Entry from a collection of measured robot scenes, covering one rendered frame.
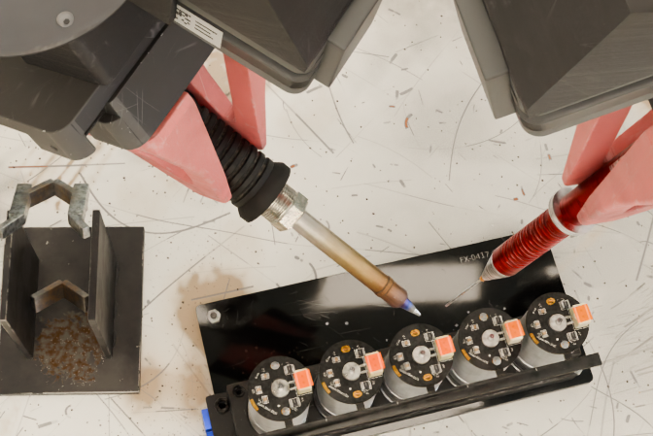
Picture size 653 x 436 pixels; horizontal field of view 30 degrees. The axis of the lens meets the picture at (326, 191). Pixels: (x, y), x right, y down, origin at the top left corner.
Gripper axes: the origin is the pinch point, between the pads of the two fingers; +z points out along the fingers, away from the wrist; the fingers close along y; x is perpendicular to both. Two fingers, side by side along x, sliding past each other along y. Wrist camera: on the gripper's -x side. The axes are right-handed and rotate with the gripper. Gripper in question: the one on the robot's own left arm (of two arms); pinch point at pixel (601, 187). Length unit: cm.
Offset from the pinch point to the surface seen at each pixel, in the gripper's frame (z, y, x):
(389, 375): 14.6, 1.3, -1.0
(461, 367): 13.8, 1.8, 1.8
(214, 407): 20.2, -0.1, -6.3
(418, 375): 13.0, 1.9, -0.6
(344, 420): 14.0, 2.7, -3.7
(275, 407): 14.8, 1.5, -5.9
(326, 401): 15.6, 1.6, -3.4
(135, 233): 21.5, -8.7, -7.3
